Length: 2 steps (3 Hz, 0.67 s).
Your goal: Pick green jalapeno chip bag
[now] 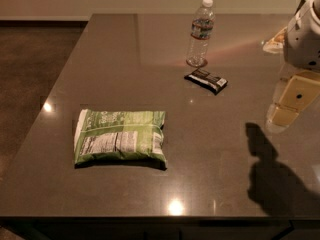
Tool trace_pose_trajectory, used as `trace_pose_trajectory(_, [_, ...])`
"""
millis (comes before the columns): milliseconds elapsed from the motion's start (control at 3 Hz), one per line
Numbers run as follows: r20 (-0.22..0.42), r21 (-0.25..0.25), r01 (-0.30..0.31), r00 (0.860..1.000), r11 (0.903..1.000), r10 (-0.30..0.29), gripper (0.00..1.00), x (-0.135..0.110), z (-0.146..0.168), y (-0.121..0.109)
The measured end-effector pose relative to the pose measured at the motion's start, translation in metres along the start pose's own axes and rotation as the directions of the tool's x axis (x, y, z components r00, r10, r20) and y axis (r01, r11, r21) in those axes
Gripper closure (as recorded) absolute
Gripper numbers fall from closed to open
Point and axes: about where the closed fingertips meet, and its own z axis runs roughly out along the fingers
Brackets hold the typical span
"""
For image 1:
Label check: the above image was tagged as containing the pale snack package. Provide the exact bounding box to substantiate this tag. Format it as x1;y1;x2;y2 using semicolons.
263;27;287;54

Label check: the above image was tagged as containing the black snack bar wrapper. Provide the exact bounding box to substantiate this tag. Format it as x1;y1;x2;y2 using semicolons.
184;68;228;95

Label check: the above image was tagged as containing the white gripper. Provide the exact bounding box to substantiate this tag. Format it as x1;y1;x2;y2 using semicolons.
266;0;320;133

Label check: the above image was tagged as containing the green jalapeno chip bag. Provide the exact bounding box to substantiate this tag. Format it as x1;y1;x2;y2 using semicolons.
74;109;166;166

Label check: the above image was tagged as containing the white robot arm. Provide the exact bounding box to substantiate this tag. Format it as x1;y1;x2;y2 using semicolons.
263;0;320;133

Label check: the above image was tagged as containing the clear plastic water bottle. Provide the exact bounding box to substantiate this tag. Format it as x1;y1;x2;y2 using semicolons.
186;0;215;68

